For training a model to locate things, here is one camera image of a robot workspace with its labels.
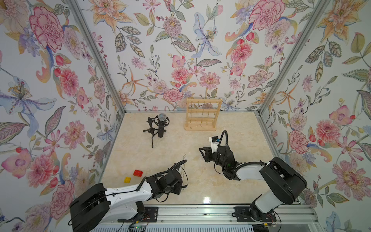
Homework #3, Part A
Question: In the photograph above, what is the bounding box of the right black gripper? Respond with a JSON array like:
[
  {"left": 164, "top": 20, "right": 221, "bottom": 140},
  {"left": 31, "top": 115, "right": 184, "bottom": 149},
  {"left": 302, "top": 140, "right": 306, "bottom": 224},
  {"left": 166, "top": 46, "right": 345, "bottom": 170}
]
[{"left": 199, "top": 146, "right": 228, "bottom": 171}]

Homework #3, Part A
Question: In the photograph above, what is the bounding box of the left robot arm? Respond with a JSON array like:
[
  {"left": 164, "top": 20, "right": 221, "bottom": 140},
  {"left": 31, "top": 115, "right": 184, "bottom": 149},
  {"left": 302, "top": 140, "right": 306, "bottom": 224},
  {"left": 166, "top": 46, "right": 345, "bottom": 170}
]
[{"left": 68, "top": 160, "right": 187, "bottom": 232}]

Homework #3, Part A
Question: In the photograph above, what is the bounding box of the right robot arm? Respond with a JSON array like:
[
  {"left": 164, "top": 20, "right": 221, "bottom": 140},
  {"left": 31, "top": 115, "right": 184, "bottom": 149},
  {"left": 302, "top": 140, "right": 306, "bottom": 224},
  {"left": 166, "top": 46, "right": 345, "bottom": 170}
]
[{"left": 199, "top": 130, "right": 307, "bottom": 222}]

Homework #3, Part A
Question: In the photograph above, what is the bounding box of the wooden jewelry display stand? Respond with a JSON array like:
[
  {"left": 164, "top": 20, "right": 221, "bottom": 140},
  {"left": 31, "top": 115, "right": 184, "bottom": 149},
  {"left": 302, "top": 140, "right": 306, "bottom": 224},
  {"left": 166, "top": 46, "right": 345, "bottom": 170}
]
[{"left": 184, "top": 98, "right": 222, "bottom": 131}]

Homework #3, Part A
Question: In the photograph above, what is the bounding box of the red toy brick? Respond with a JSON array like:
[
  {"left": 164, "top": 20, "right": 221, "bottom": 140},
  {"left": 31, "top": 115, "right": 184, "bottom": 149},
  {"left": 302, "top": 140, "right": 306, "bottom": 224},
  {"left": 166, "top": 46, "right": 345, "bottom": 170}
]
[{"left": 133, "top": 170, "right": 143, "bottom": 177}]

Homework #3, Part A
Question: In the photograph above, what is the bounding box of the black microphone with mesh head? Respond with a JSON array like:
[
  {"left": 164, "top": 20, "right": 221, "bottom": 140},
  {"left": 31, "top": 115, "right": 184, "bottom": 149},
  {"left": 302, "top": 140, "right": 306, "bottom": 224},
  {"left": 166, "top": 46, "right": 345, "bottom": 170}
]
[{"left": 157, "top": 113, "right": 170, "bottom": 138}]

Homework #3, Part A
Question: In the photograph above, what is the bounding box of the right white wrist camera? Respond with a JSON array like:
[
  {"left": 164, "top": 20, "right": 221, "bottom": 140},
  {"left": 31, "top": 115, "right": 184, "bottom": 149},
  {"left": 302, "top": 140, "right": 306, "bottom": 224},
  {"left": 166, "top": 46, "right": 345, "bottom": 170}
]
[{"left": 209, "top": 136, "right": 220, "bottom": 154}]

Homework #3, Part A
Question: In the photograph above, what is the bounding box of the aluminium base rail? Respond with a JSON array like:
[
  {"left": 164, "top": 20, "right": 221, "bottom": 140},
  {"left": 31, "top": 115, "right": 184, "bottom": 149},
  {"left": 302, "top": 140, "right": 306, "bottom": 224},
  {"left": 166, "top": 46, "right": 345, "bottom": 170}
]
[{"left": 88, "top": 204, "right": 319, "bottom": 231}]

